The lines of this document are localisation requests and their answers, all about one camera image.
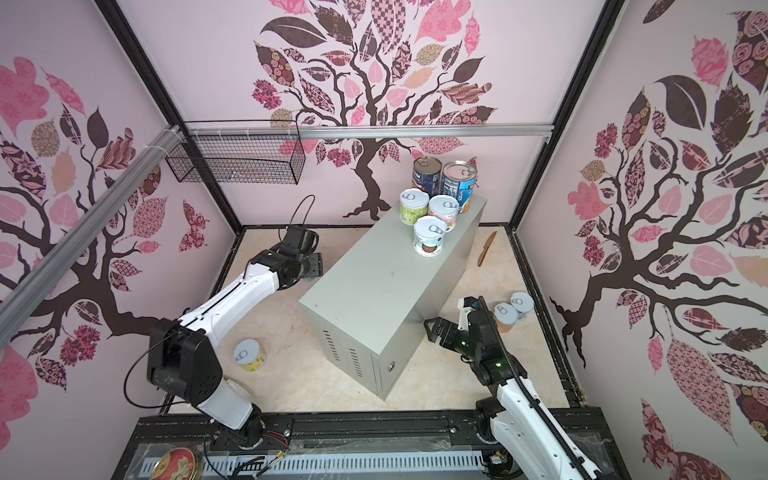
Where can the white small can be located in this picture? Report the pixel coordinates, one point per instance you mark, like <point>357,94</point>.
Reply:
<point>429,232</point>

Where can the wooden handled knife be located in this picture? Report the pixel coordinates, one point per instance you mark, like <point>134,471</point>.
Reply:
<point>488,243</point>

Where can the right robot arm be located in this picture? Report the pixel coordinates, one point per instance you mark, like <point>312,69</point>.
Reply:
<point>514,415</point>

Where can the aluminium rail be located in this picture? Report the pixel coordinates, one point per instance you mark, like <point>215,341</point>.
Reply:
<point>401,131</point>
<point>18,307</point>

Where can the black base frame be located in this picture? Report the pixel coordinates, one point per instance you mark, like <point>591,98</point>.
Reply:
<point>359,432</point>

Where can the aluminium rail back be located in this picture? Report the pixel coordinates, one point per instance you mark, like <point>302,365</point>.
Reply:
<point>401,131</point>

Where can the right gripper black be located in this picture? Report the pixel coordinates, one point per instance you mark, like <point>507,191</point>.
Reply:
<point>451,328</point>

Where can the large blue labelled can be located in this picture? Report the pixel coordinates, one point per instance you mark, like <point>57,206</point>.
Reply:
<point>458,180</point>

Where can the white vented cable duct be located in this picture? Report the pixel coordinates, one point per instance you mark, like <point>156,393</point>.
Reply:
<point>316,465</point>

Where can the black wire basket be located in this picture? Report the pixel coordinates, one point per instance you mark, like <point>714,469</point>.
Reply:
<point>260,153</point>

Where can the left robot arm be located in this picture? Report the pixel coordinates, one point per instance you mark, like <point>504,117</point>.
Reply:
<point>182,359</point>

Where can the white can far right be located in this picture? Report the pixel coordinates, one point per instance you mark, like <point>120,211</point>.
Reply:
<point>522,303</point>

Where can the red round tin lid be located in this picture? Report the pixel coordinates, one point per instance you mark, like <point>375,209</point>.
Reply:
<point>177,464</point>

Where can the dark tomato can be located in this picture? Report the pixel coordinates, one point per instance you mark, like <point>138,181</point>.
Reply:
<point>426,175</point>

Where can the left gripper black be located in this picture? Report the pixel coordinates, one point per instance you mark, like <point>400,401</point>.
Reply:
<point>315,268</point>

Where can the pink labelled can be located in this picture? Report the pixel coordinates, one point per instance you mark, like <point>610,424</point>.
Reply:
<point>445,208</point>

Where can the grey metal cabinet box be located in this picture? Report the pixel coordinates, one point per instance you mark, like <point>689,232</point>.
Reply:
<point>368,309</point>

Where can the orange labelled can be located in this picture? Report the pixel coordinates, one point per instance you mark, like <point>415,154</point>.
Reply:
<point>506,316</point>

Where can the aluminium rail left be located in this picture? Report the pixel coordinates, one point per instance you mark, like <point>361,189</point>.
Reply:
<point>18,307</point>

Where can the green labelled small can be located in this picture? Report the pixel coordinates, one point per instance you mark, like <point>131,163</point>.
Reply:
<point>413,204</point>

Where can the yellow labelled can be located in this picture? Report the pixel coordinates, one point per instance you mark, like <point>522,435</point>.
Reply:
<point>249,355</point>

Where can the metal tongs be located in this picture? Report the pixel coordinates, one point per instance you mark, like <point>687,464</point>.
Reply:
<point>239,389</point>

